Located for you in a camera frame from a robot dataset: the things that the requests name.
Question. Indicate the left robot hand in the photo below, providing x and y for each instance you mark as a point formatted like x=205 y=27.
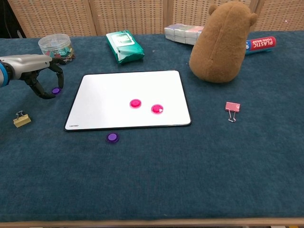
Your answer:
x=26 y=63

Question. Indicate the purple round magnet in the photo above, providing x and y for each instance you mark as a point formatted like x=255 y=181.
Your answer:
x=112 y=137
x=56 y=90

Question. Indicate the plain red round magnet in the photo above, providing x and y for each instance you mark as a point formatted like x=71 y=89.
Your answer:
x=135 y=103

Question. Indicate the red magnet with white mark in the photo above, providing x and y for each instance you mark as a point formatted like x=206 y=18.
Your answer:
x=157 y=109

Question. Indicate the white magnetic board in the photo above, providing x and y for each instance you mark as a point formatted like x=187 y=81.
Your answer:
x=107 y=99

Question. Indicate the clear jar of binder clips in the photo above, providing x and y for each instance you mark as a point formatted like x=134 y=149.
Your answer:
x=55 y=44

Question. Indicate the yellow binder clip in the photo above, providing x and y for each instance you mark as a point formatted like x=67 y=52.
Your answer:
x=21 y=120

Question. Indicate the green wet wipes pack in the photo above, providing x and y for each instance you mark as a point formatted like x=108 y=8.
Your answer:
x=124 y=46

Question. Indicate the wicker folding screen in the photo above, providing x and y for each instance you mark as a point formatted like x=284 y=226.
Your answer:
x=133 y=14

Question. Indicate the pastel tissue multipack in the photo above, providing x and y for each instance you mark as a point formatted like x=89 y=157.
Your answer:
x=183 y=33

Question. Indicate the teal table cloth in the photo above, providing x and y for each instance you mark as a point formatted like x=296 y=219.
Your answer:
x=152 y=185

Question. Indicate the brown plush toy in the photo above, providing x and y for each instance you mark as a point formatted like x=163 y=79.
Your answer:
x=221 y=47

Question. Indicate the pink binder clip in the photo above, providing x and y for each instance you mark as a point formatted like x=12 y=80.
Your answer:
x=232 y=107

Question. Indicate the plastic food wrap box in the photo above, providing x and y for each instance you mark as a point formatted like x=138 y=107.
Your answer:
x=261 y=44

